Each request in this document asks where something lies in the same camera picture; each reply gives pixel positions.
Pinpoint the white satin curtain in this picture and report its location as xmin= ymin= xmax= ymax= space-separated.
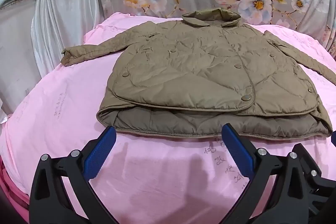
xmin=0 ymin=0 xmax=107 ymax=81

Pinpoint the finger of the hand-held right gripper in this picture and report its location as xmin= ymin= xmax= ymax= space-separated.
xmin=293 ymin=143 xmax=330 ymax=217

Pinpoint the magenta bedding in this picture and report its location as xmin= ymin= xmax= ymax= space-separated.
xmin=0 ymin=156 xmax=30 ymax=216

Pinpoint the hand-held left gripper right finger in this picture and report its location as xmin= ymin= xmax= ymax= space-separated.
xmin=222 ymin=123 xmax=307 ymax=224

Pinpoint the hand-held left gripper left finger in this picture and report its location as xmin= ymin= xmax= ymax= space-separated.
xmin=29 ymin=126 xmax=117 ymax=224

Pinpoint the olive quilted jacket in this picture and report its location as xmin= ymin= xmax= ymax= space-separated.
xmin=61 ymin=10 xmax=336 ymax=139

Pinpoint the pink bed sheet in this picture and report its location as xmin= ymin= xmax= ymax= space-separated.
xmin=0 ymin=12 xmax=336 ymax=224

